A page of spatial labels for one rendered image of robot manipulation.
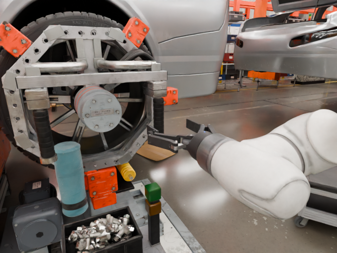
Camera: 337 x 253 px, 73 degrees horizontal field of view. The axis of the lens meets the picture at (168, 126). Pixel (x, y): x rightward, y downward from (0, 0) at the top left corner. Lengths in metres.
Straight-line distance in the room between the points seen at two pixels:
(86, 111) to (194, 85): 0.95
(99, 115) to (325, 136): 0.60
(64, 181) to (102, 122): 0.24
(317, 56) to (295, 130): 2.59
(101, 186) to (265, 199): 0.76
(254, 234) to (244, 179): 1.21
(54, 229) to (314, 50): 2.85
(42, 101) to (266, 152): 0.53
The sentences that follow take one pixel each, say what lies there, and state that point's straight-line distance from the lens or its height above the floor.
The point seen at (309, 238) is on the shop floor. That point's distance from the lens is 1.70.
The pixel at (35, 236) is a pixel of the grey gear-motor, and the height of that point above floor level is 0.32.
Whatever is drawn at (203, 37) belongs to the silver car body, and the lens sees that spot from 1.57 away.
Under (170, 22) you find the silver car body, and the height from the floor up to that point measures 1.20.
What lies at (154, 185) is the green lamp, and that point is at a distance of 0.70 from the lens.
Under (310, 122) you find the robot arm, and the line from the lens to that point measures 0.47.
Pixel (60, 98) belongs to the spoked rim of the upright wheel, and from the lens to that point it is 0.99.
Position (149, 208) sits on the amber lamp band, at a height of 0.60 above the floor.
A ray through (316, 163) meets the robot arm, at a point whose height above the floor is 0.85.
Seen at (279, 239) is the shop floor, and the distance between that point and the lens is 1.61.
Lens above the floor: 1.04
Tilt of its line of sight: 18 degrees down
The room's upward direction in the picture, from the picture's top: straight up
